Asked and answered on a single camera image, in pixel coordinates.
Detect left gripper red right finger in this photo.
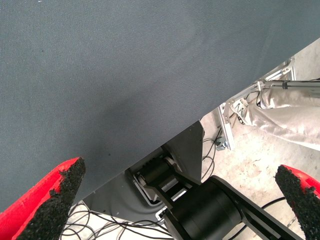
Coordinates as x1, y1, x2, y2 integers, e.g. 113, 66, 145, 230
274, 164, 320, 240

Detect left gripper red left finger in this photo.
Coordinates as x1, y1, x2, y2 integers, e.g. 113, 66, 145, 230
0, 156, 87, 240

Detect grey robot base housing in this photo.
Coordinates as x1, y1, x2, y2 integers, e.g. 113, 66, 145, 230
81, 119, 206, 227

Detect beige trouser leg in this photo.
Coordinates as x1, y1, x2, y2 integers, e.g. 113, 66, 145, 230
246, 87, 320, 152

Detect black robot torso linkage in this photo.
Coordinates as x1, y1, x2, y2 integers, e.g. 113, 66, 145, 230
138, 159, 305, 240

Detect dark grey table cloth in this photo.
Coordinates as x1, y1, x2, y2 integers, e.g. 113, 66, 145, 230
0, 0, 320, 213

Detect thick black floor cable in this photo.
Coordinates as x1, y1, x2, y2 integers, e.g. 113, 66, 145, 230
259, 196, 287, 210

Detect thin black floor cable loops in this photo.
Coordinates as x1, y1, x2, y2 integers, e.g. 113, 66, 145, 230
201, 126, 223, 182

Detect tangled thin black floor cables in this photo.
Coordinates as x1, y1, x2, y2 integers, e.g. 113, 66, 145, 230
61, 203, 176, 240

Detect aluminium extrusion frame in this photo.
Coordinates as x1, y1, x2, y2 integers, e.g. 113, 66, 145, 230
216, 56, 320, 152

